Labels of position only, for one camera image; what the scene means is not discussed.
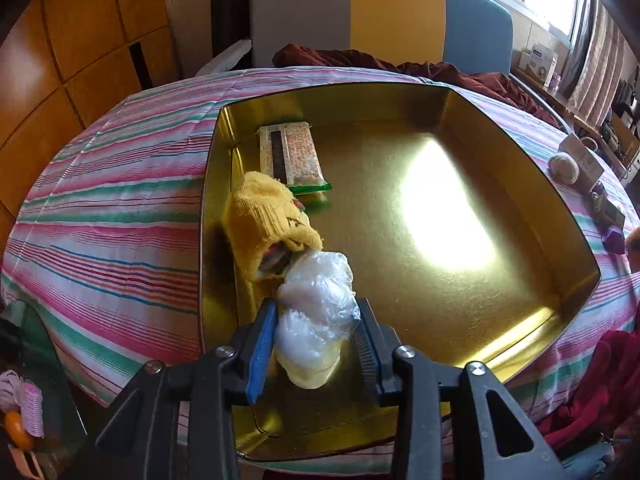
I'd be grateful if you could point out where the white plastic bag bundle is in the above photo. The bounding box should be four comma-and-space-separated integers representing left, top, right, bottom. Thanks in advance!
274, 250, 360, 390

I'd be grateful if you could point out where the yellow knitted sock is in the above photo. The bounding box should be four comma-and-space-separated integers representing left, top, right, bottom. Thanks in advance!
222, 171, 323, 282

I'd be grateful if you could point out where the cracker packet green edge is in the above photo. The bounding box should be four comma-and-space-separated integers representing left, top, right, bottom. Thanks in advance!
256, 122, 332, 195

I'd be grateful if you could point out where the green white carton box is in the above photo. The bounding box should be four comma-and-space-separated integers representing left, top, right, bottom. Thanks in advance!
559, 134, 604, 194

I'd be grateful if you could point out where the striped bed cover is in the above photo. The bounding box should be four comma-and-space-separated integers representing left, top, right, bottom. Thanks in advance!
1, 67, 639, 438

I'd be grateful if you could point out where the gold metal tin tray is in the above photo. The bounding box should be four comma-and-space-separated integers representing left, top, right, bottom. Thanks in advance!
199, 81, 601, 463

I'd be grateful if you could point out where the purple small object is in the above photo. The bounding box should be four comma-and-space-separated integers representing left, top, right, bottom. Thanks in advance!
602, 226, 626, 255

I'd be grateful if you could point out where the white fluffy ball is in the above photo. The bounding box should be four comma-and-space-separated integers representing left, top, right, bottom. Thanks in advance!
548, 152, 580, 185

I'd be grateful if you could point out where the wooden side desk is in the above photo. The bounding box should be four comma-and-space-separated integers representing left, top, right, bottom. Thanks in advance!
511, 70, 639, 186

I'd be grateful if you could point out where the dark red blanket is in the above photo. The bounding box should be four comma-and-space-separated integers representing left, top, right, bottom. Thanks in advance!
272, 44, 561, 128

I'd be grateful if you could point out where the white appliance box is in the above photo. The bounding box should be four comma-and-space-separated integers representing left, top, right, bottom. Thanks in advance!
518, 44, 558, 87

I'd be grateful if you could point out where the pink patterned curtain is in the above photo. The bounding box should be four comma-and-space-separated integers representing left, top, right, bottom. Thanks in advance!
560, 0, 628, 128

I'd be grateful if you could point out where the wooden wardrobe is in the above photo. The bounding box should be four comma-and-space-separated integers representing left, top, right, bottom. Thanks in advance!
1, 0, 182, 237

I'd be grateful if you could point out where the grey yellow blue headboard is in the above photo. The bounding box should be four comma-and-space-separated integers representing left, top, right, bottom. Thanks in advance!
250, 0, 513, 75

